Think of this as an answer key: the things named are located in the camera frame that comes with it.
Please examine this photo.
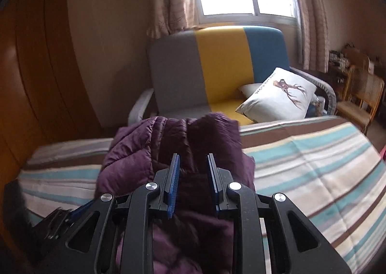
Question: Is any bed with striped sheet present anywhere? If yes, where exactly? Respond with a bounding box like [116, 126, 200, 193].
[18, 116, 386, 274]

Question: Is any rattan chair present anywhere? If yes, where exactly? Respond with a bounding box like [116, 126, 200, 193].
[335, 65, 386, 136]

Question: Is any grey yellow blue armchair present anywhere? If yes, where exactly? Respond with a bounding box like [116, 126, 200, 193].
[128, 25, 337, 126]

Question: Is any plain pale pillow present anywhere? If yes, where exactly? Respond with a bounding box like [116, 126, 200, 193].
[238, 83, 263, 98]

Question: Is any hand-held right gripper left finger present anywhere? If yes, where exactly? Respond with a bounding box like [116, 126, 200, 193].
[50, 154, 181, 274]

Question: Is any cluttered wooden desk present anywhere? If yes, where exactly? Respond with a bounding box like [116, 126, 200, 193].
[328, 49, 351, 85]

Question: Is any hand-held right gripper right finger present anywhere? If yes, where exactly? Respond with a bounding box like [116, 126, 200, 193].
[207, 154, 352, 274]

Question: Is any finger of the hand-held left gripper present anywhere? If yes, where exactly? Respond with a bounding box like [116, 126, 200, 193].
[68, 200, 95, 221]

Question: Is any orange wooden wardrobe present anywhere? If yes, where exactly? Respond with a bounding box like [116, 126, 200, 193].
[0, 0, 105, 178]

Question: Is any purple puffer jacket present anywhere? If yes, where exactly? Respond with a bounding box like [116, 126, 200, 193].
[96, 112, 256, 274]

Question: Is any wooden chair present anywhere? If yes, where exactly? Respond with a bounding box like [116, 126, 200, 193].
[342, 47, 371, 71]

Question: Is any white pillow with bird print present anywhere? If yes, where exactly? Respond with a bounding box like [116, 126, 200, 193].
[235, 67, 318, 121]

